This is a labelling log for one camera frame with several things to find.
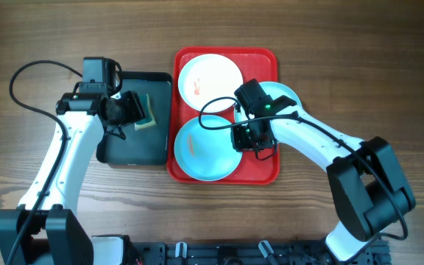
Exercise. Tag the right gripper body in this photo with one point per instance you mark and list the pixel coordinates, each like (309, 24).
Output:
(244, 138)

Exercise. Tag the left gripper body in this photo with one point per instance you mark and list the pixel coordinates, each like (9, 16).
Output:
(129, 112)

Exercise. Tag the green and yellow sponge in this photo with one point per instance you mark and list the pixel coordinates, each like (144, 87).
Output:
(149, 119)

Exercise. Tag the light blue plate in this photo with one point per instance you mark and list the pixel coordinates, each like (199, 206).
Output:
(203, 154)
(275, 90)

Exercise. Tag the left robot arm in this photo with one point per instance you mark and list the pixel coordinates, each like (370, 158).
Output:
(44, 228)

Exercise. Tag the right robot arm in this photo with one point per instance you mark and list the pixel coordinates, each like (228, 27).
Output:
(369, 188)

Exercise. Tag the black rectangular tray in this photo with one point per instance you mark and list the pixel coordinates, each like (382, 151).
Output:
(145, 147)

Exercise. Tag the red plastic tray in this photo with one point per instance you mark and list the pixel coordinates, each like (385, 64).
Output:
(253, 62)

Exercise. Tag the white round plate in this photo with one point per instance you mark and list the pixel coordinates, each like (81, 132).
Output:
(207, 77)

